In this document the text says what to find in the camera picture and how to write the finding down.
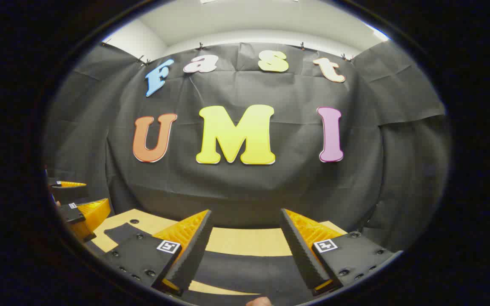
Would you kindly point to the dark grey jeans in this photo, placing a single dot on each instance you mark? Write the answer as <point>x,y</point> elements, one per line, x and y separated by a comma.
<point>249,270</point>

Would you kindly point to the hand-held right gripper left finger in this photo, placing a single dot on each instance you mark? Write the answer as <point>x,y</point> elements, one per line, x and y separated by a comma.
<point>194,255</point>

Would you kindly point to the black backdrop cloth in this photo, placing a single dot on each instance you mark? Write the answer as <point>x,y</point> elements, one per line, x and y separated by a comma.
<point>249,191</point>

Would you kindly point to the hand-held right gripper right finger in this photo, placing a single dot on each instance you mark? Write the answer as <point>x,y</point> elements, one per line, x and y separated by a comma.
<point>302,259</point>

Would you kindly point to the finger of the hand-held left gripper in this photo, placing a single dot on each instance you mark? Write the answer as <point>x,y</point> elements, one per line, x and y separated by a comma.
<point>68,193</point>
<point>72,213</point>

